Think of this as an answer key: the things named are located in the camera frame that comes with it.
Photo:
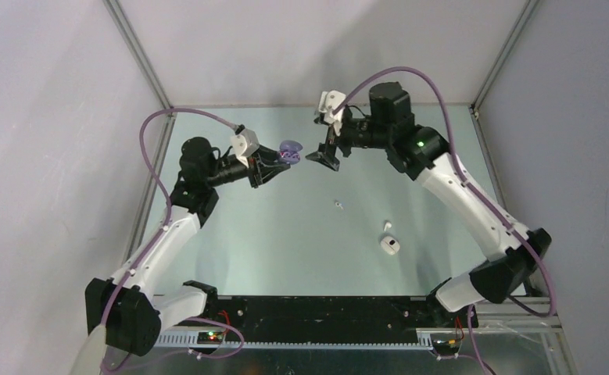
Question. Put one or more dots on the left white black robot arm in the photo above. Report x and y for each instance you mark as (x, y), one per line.
(190, 204)

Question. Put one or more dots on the white charging case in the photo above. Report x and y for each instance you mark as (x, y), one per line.
(389, 244)

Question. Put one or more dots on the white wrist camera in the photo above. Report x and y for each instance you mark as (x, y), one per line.
(244, 144)
(330, 110)

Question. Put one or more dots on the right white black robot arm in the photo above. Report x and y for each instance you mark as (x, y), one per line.
(512, 251)

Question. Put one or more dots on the purple charging case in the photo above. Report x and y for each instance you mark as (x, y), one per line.
(292, 146)

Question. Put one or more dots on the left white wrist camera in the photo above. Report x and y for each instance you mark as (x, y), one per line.
(244, 144)

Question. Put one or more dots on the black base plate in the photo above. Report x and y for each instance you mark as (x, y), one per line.
(374, 319)

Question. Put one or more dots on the grey cable duct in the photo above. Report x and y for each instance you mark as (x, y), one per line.
(199, 339)

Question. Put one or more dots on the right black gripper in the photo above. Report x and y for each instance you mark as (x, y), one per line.
(325, 155)

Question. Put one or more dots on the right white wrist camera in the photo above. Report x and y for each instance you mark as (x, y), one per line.
(330, 110)

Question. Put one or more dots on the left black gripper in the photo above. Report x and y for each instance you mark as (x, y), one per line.
(263, 166)

